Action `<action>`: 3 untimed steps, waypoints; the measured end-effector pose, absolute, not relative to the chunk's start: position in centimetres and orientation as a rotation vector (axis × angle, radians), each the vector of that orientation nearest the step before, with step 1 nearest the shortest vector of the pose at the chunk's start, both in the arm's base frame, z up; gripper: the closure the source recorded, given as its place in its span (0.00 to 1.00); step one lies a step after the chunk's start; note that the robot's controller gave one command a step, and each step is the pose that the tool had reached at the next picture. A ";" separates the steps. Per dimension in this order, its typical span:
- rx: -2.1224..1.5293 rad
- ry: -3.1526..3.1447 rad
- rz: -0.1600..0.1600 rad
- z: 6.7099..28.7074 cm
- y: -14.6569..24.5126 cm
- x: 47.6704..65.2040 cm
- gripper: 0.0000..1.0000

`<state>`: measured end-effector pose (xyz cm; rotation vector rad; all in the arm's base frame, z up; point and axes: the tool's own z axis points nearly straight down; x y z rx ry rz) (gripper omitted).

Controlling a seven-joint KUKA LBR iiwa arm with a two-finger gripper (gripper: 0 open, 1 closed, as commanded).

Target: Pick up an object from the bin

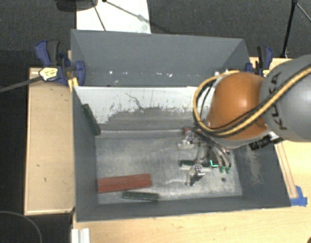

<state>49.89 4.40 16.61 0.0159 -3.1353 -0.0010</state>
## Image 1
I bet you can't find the pale wood flat board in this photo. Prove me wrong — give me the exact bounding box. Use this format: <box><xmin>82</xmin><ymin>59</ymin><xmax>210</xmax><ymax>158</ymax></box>
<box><xmin>23</xmin><ymin>67</ymin><xmax>76</xmax><ymax>216</ymax></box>

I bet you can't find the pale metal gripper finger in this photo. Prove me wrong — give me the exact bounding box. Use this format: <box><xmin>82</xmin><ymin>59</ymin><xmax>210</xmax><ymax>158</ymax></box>
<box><xmin>176</xmin><ymin>133</ymin><xmax>196</xmax><ymax>150</ymax></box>
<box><xmin>185</xmin><ymin>165</ymin><xmax>206</xmax><ymax>187</ymax></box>

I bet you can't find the red-brown flat block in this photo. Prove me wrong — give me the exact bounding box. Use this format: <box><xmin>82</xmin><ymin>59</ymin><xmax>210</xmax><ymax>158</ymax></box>
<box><xmin>96</xmin><ymin>173</ymin><xmax>153</xmax><ymax>194</ymax></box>

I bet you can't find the grey metal bin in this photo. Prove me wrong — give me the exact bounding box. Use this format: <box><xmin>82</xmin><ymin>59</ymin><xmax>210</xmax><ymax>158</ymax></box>
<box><xmin>69</xmin><ymin>28</ymin><xmax>292</xmax><ymax>222</ymax></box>

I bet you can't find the black cylinder on white bracket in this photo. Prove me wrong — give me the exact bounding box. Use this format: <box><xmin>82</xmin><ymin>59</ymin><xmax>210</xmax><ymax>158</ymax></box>
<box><xmin>248</xmin><ymin>132</ymin><xmax>284</xmax><ymax>151</ymax></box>

